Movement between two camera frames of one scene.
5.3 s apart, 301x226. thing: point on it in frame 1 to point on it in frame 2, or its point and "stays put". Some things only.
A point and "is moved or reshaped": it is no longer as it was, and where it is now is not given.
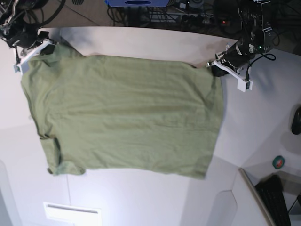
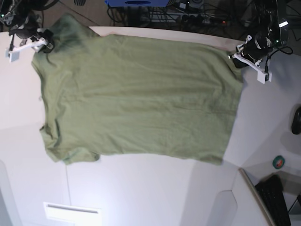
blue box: x=138 y=3 stays put
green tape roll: x=278 y=162 stays put
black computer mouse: x=296 y=124 stays put
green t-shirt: x=103 y=112 is moved or reshaped
